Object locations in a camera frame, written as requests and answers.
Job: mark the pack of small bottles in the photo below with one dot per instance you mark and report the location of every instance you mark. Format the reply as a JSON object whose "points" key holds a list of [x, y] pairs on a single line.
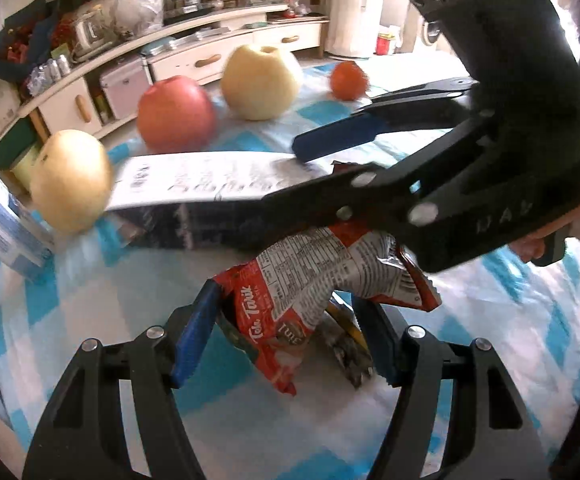
{"points": [[50, 75]]}

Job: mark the white washing machine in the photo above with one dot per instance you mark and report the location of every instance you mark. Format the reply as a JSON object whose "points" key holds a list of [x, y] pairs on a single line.
{"points": [[430, 32]]}

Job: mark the silver case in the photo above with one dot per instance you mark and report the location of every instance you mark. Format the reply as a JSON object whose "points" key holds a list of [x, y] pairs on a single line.
{"points": [[125, 87]]}

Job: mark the glass electric kettle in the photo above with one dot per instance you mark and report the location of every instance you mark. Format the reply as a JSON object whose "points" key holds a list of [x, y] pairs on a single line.
{"points": [[92, 35]]}

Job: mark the yellow and dark wrapper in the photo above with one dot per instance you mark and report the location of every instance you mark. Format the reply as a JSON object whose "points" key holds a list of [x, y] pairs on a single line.
{"points": [[350, 350]]}

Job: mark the white bottle blue label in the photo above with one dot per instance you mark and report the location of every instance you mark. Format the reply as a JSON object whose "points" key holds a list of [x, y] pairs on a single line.
{"points": [[5, 240]]}

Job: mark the orange tangerine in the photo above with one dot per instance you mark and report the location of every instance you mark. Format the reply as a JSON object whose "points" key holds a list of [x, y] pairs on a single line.
{"points": [[347, 80]]}

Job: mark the dark wrapped flower bouquet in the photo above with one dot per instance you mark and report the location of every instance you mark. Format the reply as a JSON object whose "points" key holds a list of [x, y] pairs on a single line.
{"points": [[25, 45]]}

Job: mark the white TV cabinet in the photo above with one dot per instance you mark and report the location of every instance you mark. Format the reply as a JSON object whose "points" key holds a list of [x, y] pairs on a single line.
{"points": [[180, 60]]}

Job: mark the red box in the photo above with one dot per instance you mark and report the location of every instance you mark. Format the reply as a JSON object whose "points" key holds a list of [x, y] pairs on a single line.
{"points": [[385, 45]]}

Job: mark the navy and white milk carton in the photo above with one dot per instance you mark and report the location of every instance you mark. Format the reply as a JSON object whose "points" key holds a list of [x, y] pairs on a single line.
{"points": [[195, 180]]}

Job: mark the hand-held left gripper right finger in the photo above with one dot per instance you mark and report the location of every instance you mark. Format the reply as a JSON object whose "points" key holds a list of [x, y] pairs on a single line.
{"points": [[380, 345]]}

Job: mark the large pale yellow pear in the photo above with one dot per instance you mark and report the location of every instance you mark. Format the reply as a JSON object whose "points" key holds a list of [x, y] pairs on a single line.
{"points": [[262, 82]]}

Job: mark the red apple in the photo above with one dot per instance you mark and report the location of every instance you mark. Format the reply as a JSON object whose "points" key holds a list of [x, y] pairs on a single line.
{"points": [[175, 115]]}

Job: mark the lace-covered standing air conditioner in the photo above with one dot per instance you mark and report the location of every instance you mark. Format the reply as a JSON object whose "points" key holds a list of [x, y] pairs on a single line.
{"points": [[355, 5]]}

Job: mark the blue checked tablecloth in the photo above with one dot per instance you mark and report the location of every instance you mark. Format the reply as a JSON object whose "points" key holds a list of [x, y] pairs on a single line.
{"points": [[250, 435]]}

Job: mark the clear plastic bag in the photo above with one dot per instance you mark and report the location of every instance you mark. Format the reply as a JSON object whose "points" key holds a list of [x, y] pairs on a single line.
{"points": [[137, 12]]}

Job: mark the red snack wrapper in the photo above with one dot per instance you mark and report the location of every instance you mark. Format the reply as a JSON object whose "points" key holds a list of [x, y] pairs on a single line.
{"points": [[300, 280]]}

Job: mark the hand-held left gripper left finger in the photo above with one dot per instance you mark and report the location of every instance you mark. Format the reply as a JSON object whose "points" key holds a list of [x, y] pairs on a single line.
{"points": [[195, 340]]}

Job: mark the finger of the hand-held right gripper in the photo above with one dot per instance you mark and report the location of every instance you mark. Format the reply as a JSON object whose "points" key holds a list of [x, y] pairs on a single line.
{"points": [[370, 195], [335, 137]]}

